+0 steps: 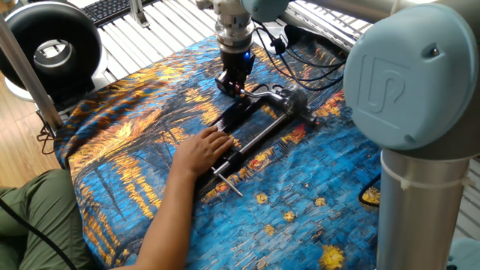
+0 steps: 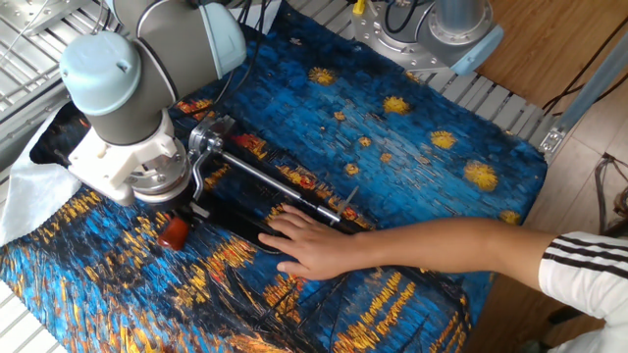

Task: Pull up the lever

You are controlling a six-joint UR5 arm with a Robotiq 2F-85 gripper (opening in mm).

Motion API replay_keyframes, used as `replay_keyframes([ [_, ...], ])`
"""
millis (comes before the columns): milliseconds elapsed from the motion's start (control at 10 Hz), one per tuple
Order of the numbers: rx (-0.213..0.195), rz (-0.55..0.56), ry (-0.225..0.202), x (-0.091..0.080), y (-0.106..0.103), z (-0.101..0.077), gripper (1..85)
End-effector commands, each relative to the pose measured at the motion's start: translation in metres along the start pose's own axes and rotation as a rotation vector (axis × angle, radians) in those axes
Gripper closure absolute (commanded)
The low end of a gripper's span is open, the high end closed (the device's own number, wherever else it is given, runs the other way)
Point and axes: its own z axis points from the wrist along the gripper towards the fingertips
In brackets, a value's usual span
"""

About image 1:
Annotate dark tangled wire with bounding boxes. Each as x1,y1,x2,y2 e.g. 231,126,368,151
36,110,57,155

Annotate blue and orange painted cloth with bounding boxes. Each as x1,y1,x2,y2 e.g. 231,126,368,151
54,35,383,270

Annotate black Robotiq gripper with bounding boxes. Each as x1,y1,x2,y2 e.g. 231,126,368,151
214,48,257,100

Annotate black clamp frame with rod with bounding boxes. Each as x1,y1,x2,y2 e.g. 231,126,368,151
204,82,320,198

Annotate person's bare right forearm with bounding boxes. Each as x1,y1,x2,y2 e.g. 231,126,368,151
112,168,200,270

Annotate black cable over trousers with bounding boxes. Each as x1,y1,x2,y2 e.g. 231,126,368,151
0,196,78,270

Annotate green trousers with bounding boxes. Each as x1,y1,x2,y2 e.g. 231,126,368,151
0,168,95,270

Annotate person's right hand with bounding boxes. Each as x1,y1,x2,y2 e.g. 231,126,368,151
171,125,236,180

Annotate black round fan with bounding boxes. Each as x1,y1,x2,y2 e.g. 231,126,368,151
0,1,110,104

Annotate aluminium frame profile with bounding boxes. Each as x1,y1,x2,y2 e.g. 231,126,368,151
0,14,64,132
129,0,151,29

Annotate black keyboard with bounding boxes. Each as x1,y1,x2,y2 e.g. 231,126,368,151
80,0,158,28

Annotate black cable by robot base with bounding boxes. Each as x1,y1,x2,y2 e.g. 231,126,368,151
358,174,382,208

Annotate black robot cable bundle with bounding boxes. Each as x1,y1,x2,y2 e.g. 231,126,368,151
253,22,346,93

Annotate metal lever with brown handle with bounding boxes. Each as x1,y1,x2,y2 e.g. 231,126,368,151
239,88,293,110

